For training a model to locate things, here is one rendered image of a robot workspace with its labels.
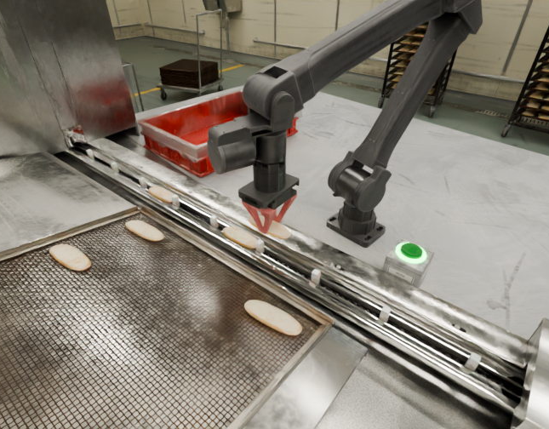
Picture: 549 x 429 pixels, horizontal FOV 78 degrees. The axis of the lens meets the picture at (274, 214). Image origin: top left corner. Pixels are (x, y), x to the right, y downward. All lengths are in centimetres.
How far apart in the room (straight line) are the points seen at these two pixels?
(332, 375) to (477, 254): 50
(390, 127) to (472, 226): 36
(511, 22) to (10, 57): 453
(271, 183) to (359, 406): 37
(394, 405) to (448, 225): 49
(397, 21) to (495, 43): 427
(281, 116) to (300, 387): 37
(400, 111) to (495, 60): 421
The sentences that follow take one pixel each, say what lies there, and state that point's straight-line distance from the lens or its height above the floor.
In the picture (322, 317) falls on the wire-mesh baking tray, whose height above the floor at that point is 89.
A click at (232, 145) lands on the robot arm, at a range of 52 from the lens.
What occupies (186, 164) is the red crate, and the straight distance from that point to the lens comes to 109.
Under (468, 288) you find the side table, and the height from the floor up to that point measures 82.
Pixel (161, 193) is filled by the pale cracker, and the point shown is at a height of 86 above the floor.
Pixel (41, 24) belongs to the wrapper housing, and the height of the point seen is 121.
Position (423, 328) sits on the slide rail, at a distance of 65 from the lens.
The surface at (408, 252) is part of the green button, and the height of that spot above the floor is 91.
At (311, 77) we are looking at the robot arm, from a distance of 55.
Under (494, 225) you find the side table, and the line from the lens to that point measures 100.
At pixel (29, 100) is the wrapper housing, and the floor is 103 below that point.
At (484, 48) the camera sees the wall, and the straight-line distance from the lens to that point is 493.
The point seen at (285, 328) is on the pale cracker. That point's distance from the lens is 53.
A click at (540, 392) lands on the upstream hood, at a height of 92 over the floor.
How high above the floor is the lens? 134
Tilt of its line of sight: 36 degrees down
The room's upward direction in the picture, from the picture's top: straight up
